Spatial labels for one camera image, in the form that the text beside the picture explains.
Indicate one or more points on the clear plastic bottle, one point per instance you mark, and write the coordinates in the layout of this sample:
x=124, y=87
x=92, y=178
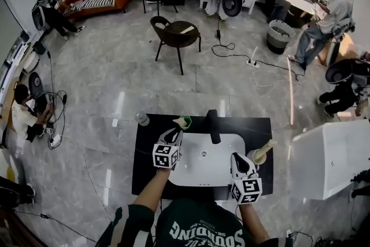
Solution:
x=142, y=119

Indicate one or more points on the cream flat packet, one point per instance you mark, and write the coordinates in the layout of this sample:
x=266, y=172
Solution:
x=186, y=29

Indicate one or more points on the dark wicker chair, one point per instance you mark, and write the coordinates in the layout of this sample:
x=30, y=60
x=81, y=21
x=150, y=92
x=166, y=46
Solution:
x=179, y=37

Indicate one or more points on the white mug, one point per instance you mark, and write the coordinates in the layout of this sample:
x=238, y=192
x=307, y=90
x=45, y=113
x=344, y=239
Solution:
x=251, y=159

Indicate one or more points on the person's left forearm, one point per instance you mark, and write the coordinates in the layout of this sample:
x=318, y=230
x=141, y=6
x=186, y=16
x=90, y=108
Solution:
x=150, y=188

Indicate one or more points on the person's green printed shirt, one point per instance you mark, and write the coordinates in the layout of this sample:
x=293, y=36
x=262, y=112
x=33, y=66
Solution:
x=202, y=219

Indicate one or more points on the person's right forearm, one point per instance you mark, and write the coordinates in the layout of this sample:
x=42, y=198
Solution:
x=251, y=219

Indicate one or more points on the black countertop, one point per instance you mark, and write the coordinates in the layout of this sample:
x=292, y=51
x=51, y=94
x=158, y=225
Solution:
x=150, y=159

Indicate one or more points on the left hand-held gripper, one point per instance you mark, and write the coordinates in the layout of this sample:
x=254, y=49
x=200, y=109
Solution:
x=162, y=156

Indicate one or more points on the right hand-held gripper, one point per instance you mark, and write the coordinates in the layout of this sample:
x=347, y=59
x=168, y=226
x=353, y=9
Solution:
x=250, y=188

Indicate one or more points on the round white device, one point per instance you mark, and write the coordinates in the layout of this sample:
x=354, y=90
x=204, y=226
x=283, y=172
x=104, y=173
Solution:
x=30, y=60

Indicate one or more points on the green cup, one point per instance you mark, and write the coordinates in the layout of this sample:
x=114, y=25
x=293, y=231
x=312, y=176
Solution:
x=188, y=122

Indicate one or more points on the white sink basin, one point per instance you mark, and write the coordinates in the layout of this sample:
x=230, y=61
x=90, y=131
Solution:
x=196, y=167

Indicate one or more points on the low window bench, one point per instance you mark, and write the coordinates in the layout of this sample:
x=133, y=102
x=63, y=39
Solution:
x=11, y=66

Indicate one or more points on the striped blanket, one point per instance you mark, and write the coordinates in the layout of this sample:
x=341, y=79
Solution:
x=95, y=1

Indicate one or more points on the large cardboard box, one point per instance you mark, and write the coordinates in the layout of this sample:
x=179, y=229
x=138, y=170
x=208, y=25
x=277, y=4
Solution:
x=345, y=46

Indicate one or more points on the black faucet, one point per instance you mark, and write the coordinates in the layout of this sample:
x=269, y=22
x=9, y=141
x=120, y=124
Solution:
x=214, y=130

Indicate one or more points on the grey white laundry basket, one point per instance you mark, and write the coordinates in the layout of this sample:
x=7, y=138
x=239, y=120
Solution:
x=279, y=34

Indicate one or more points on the white power strip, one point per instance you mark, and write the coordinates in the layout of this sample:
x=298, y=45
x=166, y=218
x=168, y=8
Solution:
x=252, y=62
x=55, y=140

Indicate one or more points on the white bathtub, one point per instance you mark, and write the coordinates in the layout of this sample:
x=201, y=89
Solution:
x=332, y=159

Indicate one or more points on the small black box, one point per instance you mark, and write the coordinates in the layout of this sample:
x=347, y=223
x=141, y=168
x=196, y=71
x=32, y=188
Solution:
x=39, y=47

